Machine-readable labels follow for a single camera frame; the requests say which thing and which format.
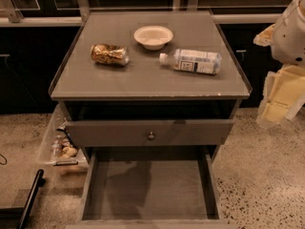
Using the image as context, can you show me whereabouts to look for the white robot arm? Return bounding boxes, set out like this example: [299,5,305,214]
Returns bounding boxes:
[254,0,305,128]

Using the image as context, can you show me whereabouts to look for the black bar on floor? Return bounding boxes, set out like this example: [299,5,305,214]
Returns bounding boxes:
[16,169,46,229]

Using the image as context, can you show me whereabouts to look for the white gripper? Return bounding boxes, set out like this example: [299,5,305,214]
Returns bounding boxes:
[254,0,305,129]

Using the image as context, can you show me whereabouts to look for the open grey middle drawer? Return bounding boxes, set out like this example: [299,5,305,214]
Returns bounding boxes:
[66,151,236,229]

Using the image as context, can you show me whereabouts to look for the grey top drawer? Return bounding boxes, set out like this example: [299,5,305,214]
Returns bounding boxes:
[66,119,234,147]

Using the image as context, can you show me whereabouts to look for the snack items in bin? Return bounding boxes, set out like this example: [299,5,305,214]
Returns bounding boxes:
[51,125,78,158]

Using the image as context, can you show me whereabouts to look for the grey drawer cabinet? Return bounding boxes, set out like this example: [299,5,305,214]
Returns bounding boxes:
[48,10,254,229]

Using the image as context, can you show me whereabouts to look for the crushed gold can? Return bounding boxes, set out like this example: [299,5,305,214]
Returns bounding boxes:
[91,44,129,66]

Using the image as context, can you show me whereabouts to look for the round metal drawer knob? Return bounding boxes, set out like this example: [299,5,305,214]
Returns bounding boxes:
[147,132,155,140]

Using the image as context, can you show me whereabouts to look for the clear plastic water bottle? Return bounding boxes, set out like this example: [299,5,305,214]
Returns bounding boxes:
[159,49,222,75]

